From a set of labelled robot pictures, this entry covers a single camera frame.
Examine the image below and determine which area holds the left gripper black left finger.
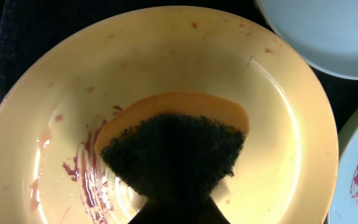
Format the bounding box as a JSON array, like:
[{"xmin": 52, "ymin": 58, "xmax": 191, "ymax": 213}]
[{"xmin": 129, "ymin": 200, "xmax": 179, "ymax": 224}]

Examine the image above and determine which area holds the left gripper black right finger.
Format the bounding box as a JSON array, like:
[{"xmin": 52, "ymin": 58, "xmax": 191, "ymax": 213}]
[{"xmin": 180, "ymin": 197, "xmax": 230, "ymax": 224}]

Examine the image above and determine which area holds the yellow plate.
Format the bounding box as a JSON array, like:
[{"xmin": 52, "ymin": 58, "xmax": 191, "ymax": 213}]
[{"xmin": 0, "ymin": 6, "xmax": 338, "ymax": 223}]

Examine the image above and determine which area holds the far mint green plate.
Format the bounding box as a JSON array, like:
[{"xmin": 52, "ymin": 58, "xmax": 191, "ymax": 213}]
[{"xmin": 256, "ymin": 0, "xmax": 358, "ymax": 80}]

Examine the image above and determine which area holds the yellow green scrub sponge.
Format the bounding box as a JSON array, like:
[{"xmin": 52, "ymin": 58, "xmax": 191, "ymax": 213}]
[{"xmin": 94, "ymin": 92, "xmax": 249, "ymax": 203}]

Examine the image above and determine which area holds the round black serving tray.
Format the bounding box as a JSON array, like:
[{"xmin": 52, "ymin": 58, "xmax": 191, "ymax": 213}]
[{"xmin": 0, "ymin": 0, "xmax": 358, "ymax": 144}]

